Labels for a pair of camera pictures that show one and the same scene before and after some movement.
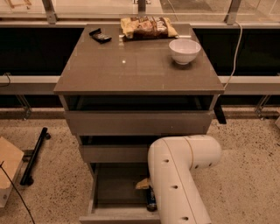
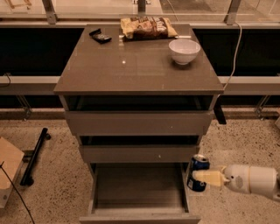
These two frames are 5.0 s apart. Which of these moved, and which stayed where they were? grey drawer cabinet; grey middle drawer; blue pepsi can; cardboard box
Moved: blue pepsi can
Stayed: grey drawer cabinet; grey middle drawer; cardboard box
